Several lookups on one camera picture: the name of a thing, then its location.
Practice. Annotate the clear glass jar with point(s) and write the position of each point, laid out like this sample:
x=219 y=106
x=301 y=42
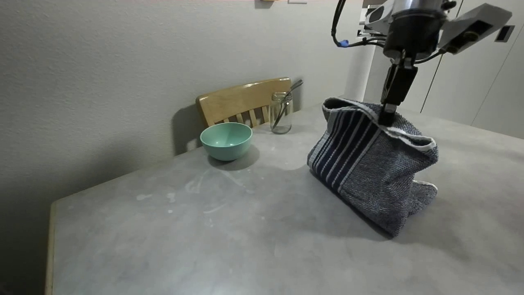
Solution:
x=281 y=122

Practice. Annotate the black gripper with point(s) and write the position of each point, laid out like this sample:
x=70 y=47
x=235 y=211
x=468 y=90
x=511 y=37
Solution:
x=411 y=35

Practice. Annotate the teal ceramic bowl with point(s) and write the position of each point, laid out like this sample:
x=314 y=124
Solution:
x=226 y=144

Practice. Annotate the wooden chair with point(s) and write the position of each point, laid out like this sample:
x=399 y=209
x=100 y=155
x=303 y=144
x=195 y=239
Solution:
x=239 y=101

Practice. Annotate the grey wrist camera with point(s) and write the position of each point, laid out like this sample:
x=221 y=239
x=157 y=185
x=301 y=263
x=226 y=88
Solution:
x=475 y=27

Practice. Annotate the blue-grey towel white trim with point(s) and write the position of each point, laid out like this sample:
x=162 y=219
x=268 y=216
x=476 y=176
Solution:
x=376 y=165

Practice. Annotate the metal utensil in jar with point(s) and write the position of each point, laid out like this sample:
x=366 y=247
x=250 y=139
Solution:
x=294 y=86

